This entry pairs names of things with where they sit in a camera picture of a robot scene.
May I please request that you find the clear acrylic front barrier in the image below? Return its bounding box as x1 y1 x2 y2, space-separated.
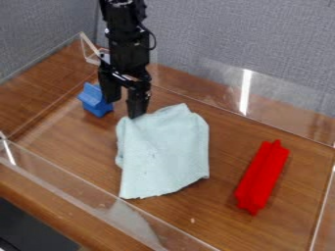
0 132 220 251

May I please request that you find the clear acrylic back barrier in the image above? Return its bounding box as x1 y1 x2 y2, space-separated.
148 58 335 148

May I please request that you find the light blue cloth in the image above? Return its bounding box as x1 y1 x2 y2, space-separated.
115 104 210 199

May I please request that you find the clear acrylic right barrier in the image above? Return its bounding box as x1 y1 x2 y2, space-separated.
308 164 335 251

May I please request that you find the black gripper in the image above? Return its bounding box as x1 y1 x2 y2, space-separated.
99 52 152 119

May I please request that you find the clear acrylic barrier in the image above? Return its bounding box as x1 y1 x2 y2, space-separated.
308 164 335 251
148 58 335 148
0 132 220 251

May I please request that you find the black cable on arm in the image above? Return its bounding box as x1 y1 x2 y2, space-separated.
140 23 158 51

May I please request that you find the red object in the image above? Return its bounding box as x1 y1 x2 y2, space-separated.
235 140 291 216

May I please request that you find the clear acrylic corner bracket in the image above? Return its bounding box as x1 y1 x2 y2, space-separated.
80 32 110 66

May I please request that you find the blue star-shaped block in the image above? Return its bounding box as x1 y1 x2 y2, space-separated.
78 82 114 118

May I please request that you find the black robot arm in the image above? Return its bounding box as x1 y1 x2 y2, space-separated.
99 0 154 119

